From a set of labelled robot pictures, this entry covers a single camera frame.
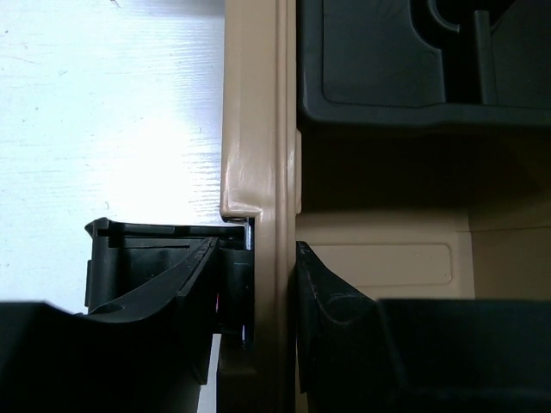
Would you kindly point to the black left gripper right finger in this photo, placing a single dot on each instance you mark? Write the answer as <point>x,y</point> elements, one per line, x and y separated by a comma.
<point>357,354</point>

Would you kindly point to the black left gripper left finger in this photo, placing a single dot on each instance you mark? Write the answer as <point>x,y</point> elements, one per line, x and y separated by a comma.
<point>147,351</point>

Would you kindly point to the tan plastic toolbox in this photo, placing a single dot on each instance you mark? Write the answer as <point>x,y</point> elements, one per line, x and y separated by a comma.
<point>457,212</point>

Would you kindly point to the black toolbox tray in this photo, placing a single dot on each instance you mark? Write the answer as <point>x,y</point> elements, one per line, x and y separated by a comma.
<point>424,64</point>

